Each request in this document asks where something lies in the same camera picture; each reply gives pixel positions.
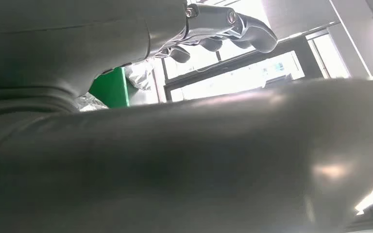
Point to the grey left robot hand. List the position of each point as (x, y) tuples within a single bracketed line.
[(61, 38)]

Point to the grey red-printed mailer package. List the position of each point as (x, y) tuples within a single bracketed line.
[(140, 75), (91, 103)]

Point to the green plastic bin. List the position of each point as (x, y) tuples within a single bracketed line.
[(111, 88)]

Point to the dark window frame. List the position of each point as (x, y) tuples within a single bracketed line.
[(306, 54)]

